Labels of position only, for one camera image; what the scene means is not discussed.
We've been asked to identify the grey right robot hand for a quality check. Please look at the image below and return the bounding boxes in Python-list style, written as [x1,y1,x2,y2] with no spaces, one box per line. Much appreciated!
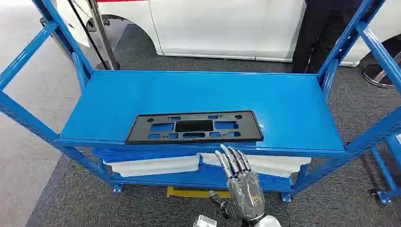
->
[208,144,266,222]

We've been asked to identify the black licence plate frame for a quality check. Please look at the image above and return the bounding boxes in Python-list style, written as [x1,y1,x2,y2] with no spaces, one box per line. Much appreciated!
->
[125,110,264,145]

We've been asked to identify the white foam block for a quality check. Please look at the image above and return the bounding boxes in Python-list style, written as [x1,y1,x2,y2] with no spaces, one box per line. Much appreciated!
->
[200,152,312,179]
[103,153,201,178]

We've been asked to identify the yellow floor marker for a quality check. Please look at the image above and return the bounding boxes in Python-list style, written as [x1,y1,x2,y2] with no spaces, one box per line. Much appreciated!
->
[166,186,232,199]

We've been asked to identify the blue metal shelf rack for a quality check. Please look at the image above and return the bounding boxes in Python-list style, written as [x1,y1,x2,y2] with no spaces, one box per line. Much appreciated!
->
[370,134,401,205]
[0,0,401,204]

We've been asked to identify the white car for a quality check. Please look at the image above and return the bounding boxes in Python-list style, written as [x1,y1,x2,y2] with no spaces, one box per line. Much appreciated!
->
[55,0,401,68]

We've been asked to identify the person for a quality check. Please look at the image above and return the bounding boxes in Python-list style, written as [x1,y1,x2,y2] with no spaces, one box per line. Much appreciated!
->
[291,0,363,75]

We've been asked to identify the round chrome stand base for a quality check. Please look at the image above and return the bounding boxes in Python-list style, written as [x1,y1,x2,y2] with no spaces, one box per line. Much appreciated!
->
[361,50,401,89]

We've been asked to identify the metal stand pole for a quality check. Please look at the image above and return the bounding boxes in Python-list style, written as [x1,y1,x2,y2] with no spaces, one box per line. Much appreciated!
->
[67,0,121,71]

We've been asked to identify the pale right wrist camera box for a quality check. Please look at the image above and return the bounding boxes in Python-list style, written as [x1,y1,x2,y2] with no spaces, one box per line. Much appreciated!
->
[192,215,218,227]

